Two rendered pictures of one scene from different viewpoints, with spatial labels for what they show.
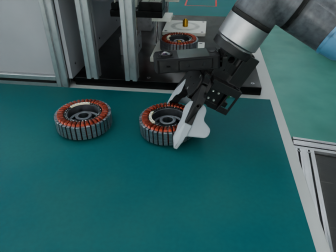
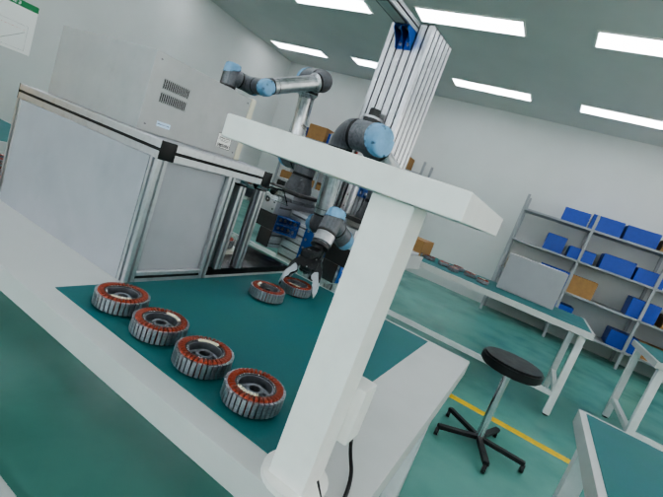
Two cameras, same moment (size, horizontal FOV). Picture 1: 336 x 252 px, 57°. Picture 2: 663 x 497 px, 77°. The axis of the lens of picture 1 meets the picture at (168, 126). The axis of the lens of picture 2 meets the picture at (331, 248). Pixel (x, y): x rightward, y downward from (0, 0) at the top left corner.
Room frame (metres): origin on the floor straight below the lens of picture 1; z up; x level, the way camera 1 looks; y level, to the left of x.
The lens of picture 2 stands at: (-0.01, 1.31, 1.17)
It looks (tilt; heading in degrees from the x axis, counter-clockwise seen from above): 9 degrees down; 289
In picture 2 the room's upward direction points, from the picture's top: 20 degrees clockwise
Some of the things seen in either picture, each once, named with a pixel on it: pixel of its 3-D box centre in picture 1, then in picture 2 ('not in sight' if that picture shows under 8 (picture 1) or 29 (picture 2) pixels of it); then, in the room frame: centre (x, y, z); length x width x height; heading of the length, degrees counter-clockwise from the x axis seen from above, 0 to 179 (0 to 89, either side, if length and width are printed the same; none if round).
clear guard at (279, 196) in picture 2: not in sight; (241, 182); (0.87, -0.02, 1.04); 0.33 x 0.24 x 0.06; 83
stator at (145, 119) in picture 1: (167, 122); (296, 287); (0.51, 0.00, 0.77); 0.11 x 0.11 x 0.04
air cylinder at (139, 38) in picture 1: (131, 42); not in sight; (0.91, 0.11, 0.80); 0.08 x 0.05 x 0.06; 173
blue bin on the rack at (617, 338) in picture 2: not in sight; (619, 339); (-2.29, -5.94, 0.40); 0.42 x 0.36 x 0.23; 83
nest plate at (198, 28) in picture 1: (185, 27); not in sight; (1.13, -0.06, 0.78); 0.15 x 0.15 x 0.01; 83
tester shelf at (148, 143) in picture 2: not in sight; (149, 136); (1.05, 0.27, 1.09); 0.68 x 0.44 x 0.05; 173
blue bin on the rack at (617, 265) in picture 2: not in sight; (615, 265); (-1.84, -6.00, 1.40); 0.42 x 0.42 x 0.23; 83
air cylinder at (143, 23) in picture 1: (145, 20); not in sight; (1.15, 0.08, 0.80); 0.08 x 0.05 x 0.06; 173
